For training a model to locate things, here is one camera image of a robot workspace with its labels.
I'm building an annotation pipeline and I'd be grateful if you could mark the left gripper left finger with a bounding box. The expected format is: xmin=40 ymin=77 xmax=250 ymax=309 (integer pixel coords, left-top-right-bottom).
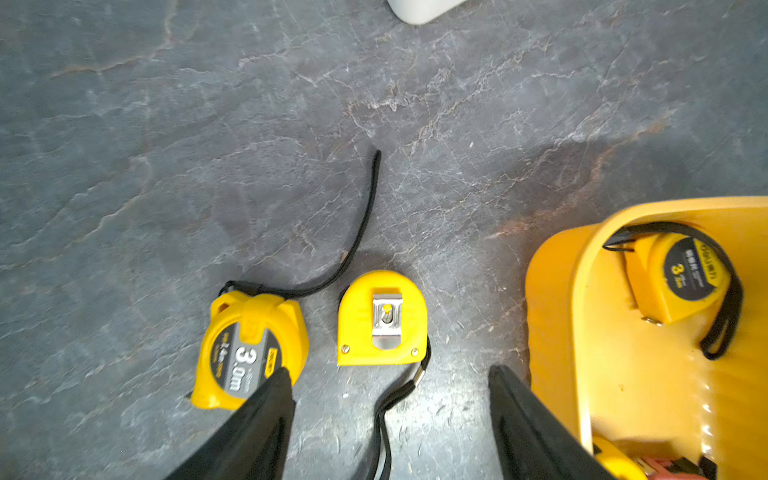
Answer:
xmin=168 ymin=368 xmax=296 ymax=479

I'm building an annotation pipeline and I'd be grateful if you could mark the white plastic lidded case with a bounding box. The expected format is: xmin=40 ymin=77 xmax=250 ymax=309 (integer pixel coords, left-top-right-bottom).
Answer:
xmin=387 ymin=0 xmax=466 ymax=26

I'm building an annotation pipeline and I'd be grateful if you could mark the yellow tape measure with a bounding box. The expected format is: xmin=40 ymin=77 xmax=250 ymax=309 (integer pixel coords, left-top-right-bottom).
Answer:
xmin=593 ymin=436 xmax=647 ymax=480
xmin=336 ymin=269 xmax=433 ymax=480
xmin=602 ymin=221 xmax=744 ymax=361
xmin=188 ymin=151 xmax=382 ymax=411

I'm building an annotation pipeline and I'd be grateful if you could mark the pink object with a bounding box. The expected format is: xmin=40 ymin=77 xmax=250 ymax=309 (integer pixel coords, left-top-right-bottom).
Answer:
xmin=637 ymin=457 xmax=707 ymax=480

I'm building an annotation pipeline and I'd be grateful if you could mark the yellow plastic storage bin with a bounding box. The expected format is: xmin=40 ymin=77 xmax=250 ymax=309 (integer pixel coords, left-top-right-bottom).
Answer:
xmin=525 ymin=196 xmax=767 ymax=479

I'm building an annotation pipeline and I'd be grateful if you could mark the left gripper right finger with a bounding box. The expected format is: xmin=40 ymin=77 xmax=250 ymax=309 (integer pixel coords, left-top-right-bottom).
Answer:
xmin=488 ymin=365 xmax=612 ymax=479

